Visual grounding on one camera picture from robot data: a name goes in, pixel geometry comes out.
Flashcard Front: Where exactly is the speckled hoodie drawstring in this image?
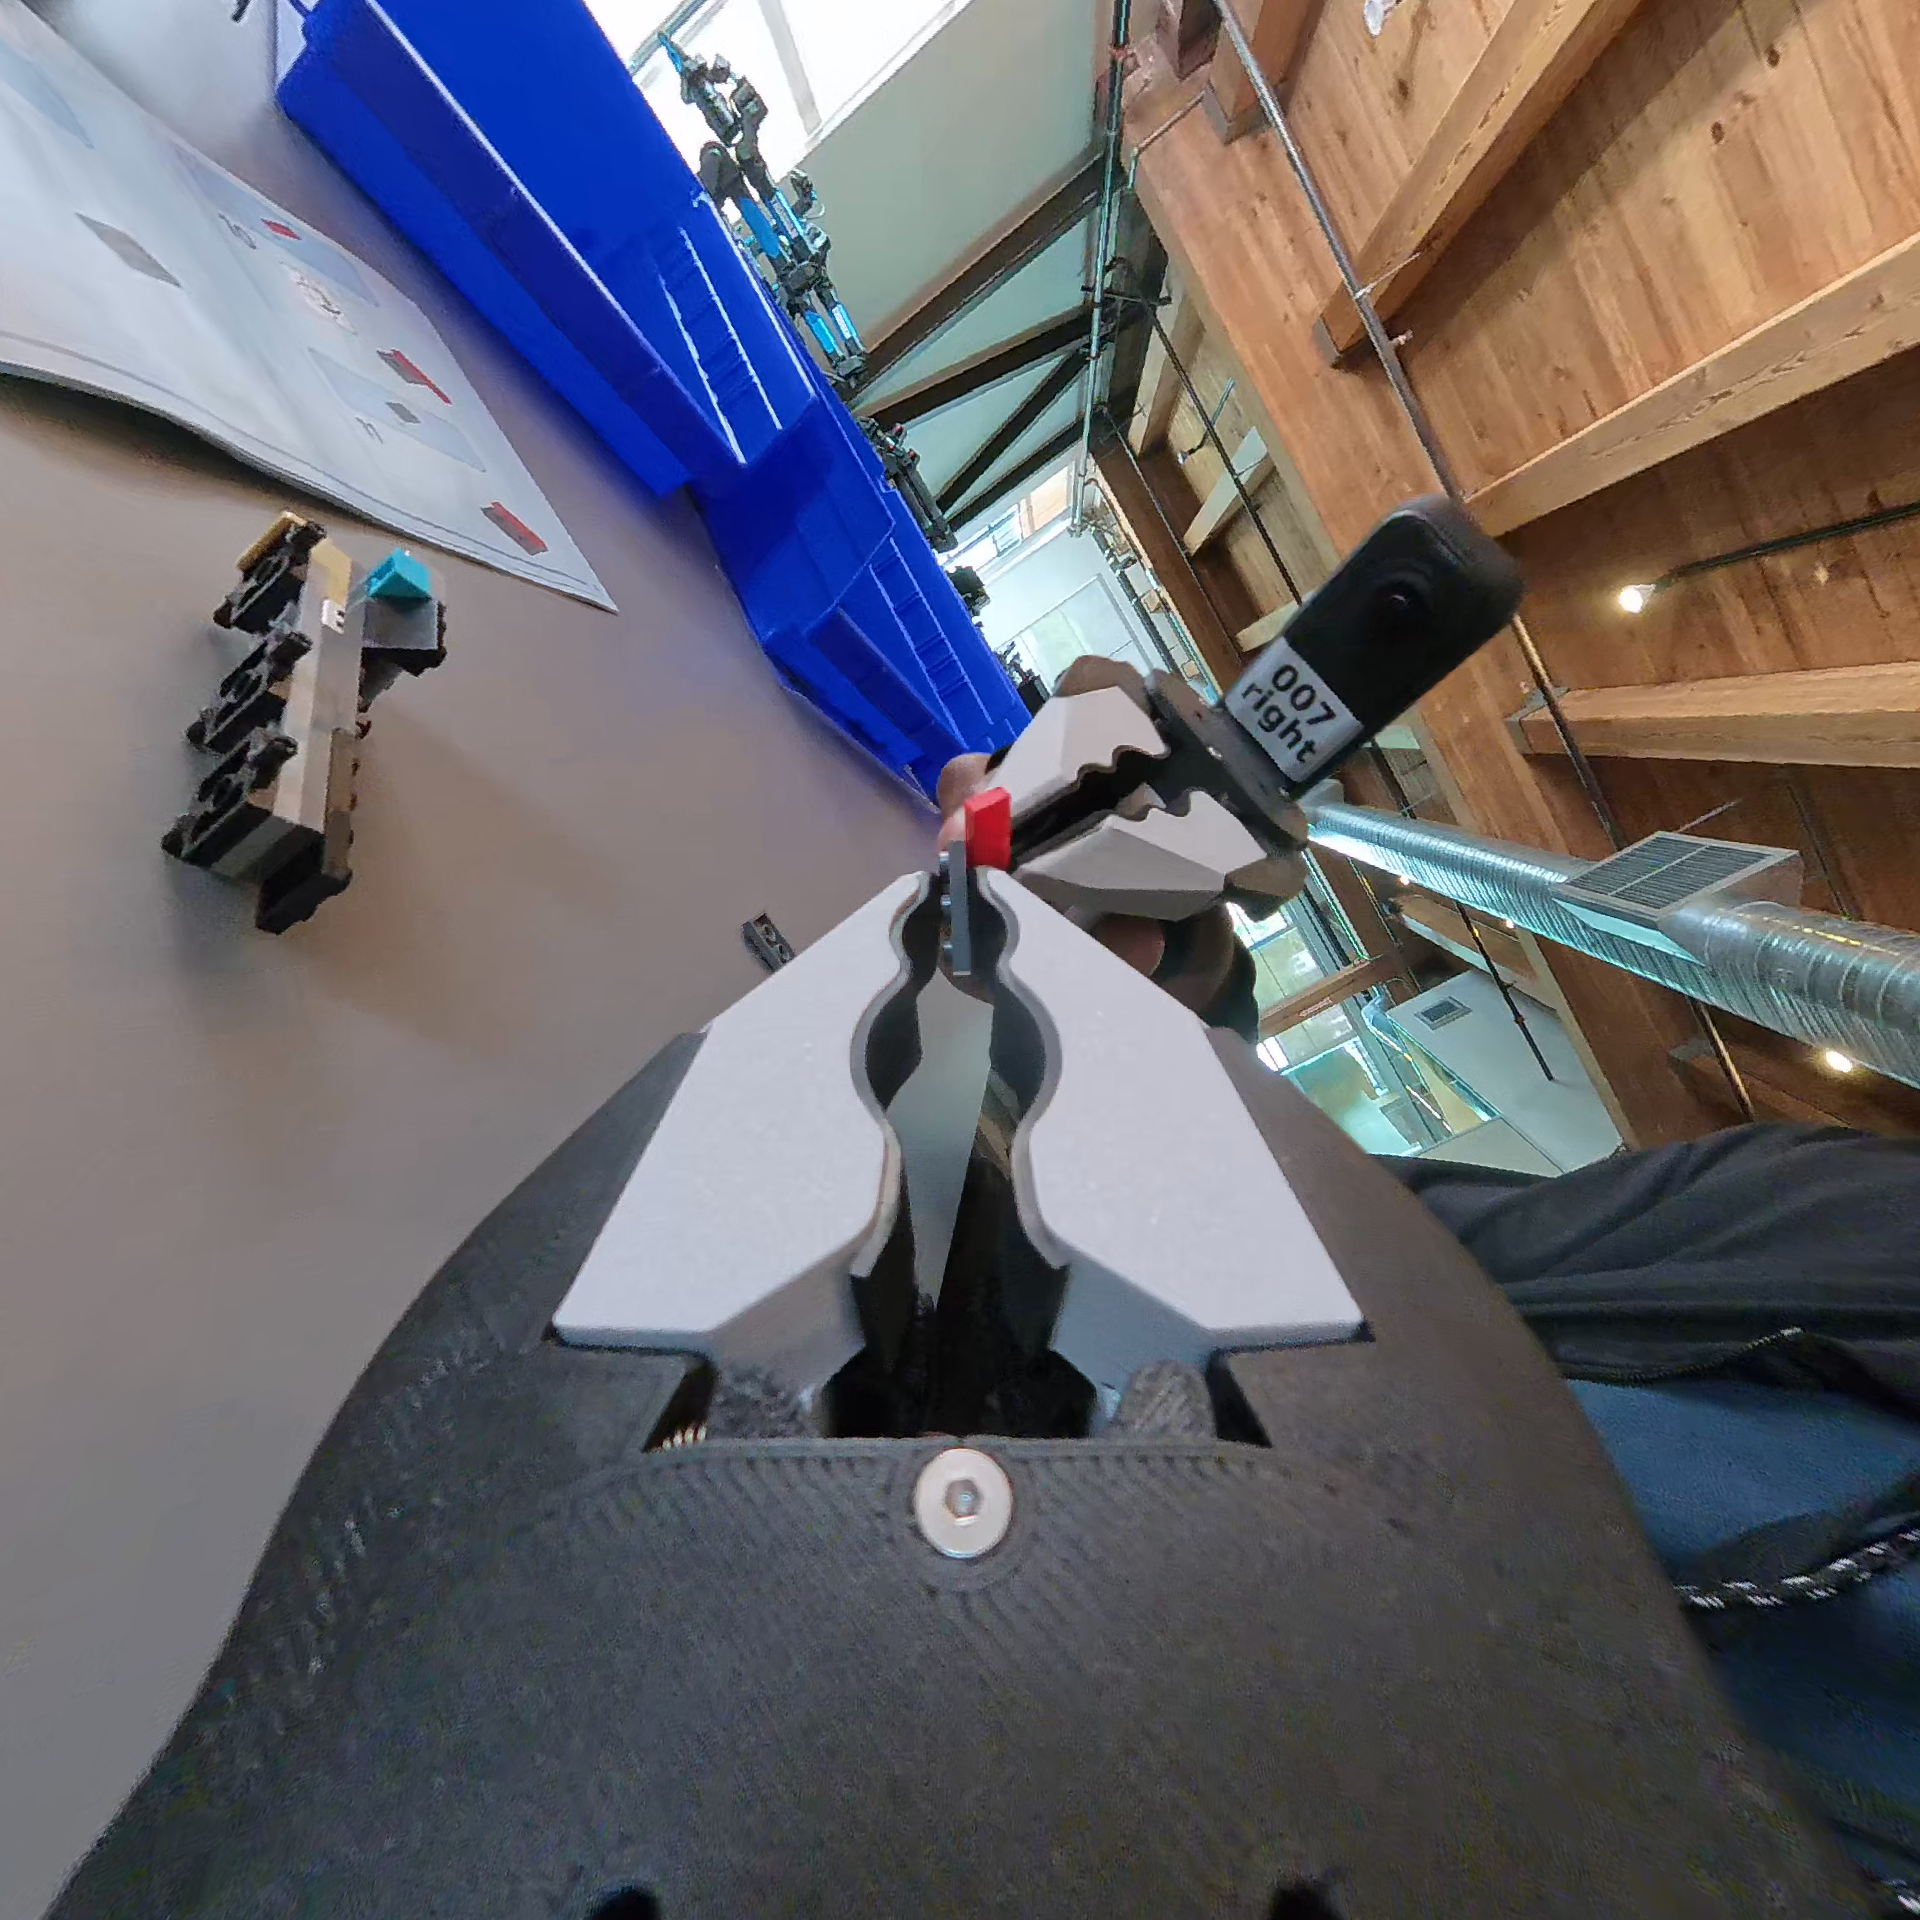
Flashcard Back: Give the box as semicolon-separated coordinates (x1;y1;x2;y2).
1671;1527;1920;1614

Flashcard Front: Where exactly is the person's right hand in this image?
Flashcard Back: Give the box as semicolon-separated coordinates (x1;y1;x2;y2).
1087;901;1207;985

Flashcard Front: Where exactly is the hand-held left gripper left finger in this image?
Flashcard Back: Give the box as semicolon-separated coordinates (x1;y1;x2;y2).
553;870;951;1410

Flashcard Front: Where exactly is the silver ventilation duct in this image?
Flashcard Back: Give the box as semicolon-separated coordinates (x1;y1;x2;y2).
1306;793;1920;1089

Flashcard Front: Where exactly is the person's right forearm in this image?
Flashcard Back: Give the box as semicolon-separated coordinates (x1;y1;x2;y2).
1155;901;1265;1043

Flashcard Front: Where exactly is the metal vent grille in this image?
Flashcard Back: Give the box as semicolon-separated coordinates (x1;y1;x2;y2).
1559;832;1802;920

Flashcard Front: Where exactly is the person's torso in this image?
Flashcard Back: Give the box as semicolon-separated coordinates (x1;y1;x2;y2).
1382;1123;1920;1920

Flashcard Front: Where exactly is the row of blue robot arms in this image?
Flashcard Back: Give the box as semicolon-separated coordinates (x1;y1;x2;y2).
661;31;1000;610

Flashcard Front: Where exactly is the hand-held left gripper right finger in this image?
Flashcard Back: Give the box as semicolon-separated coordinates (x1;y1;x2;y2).
977;870;1373;1427

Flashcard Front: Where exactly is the toy instruction booklet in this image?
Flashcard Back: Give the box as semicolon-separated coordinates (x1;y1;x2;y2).
0;0;620;614

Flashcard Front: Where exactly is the grey desk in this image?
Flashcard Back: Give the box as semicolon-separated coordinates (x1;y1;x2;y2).
0;0;994;1920

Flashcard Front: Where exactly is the black toy vehicle chassis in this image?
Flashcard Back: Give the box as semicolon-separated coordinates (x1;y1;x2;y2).
165;508;451;934

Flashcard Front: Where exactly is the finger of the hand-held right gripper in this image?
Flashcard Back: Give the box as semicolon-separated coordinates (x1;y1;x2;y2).
982;689;1190;832
1012;793;1276;918

